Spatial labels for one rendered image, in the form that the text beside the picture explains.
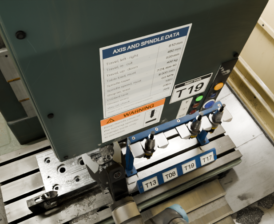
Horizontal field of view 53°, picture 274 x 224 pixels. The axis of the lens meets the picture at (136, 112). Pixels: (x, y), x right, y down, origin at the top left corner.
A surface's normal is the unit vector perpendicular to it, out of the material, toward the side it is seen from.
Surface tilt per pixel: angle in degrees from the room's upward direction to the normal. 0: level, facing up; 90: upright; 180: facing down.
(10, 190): 0
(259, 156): 24
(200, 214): 7
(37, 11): 90
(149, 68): 90
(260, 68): 90
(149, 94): 90
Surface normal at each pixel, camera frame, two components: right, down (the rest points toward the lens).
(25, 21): 0.42, 0.78
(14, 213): 0.07, -0.54
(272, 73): -0.91, 0.32
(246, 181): -0.30, -0.36
